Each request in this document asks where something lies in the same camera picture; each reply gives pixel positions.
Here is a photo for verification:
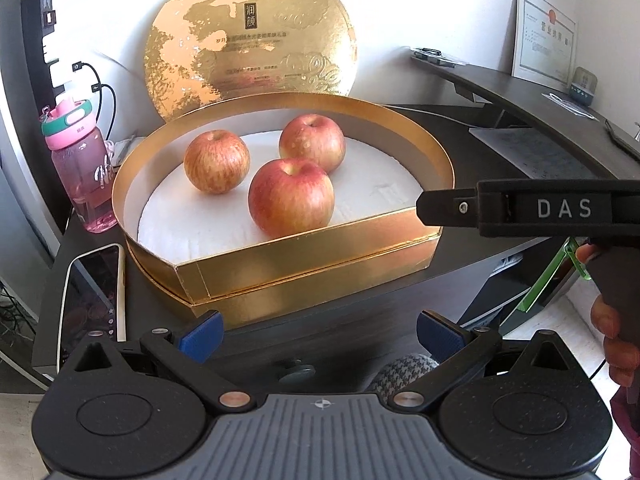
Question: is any red yellow apple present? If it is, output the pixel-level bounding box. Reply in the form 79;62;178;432
279;114;346;174

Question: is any gold round box lid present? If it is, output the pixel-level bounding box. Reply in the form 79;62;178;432
143;0;357;122

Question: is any person right hand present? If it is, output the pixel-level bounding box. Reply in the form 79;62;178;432
574;242;640;388

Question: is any houndstooth chair seat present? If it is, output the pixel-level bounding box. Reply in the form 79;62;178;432
366;353;438;404

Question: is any dark raised desk shelf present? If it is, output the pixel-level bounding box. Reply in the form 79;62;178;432
411;58;639;180

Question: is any gold round gift box base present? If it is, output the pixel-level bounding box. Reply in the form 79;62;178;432
112;92;456;328

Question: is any white paper sheet stack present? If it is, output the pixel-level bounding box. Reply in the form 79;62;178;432
469;128;597;180

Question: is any plastic bag on shelf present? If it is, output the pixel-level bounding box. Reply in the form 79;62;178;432
542;92;598;122

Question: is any smartphone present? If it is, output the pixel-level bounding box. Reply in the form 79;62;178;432
55;243;127;372

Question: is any small blue grey device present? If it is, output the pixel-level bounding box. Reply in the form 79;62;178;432
568;66;598;107

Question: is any framed certificate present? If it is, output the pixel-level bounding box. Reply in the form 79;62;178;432
511;0;577;91

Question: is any spiral notebook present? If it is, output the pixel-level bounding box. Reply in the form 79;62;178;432
105;136;144;168

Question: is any pink water bottle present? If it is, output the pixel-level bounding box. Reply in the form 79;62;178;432
40;99;117;234

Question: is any black power strip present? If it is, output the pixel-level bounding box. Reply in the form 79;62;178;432
21;0;64;112

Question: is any black charger cable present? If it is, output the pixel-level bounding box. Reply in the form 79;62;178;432
89;84;120;141
71;62;104;91

